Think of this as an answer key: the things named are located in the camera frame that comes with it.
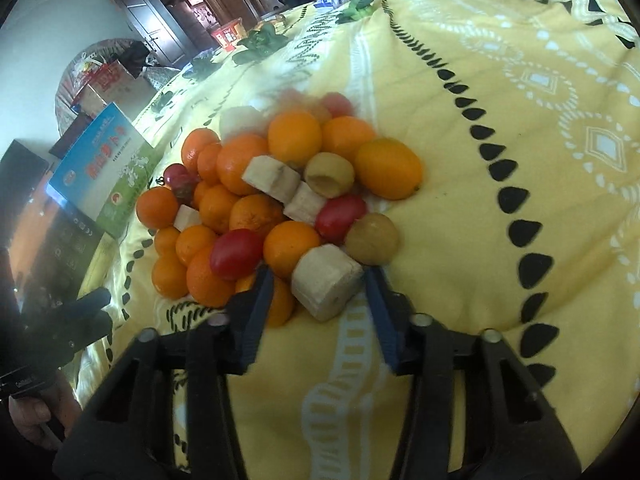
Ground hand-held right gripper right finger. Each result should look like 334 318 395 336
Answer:
364 265 583 480

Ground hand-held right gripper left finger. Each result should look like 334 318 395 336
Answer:
52 266 276 480

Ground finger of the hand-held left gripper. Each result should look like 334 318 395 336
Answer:
62 287 113 318
67 310 114 358

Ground large beige fruit chunk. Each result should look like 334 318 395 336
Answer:
291 245 365 323

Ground person's left hand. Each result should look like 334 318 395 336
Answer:
9 382 83 453

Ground black printed box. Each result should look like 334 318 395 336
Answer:
0 140 118 321

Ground round tan fruit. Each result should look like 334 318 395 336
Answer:
345 212 401 266
304 151 357 198

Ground blue and green carton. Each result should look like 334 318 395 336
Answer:
46 102 157 240

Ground pile of oranges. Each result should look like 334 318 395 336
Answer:
136 112 425 328

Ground white fruit chunk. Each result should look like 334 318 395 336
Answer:
220 105 268 138

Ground round woven basket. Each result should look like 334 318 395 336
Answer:
54 40 151 128

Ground cardboard box with red print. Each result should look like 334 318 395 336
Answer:
75 60 136 111

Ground black cloth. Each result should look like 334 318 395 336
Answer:
117 40 153 71

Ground green leafy vegetable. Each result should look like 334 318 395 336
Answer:
336 0 379 25
232 22 290 66
182 55 221 81

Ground yellow patterned blanket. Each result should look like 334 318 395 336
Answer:
75 0 640 480

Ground red instant noodle cup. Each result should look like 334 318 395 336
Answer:
210 19 248 53

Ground dark wooden cabinet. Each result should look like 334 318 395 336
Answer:
94 0 281 56

